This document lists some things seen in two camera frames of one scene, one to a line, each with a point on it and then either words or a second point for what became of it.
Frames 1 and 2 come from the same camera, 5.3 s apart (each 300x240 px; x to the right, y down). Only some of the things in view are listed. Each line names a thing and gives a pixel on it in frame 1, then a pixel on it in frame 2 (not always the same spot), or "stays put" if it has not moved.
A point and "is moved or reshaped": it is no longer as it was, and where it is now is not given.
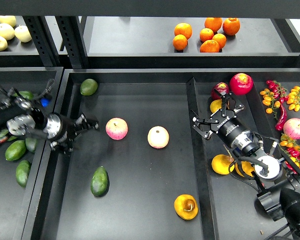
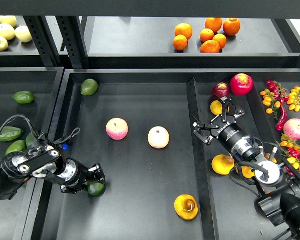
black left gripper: [61, 132] -> [73, 174]
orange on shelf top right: [231, 26] stays put
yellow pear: [186, 206] stays put
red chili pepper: [283, 116] stays put
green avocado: [100, 182] is moved or reshaped
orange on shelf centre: [206, 34] stays put
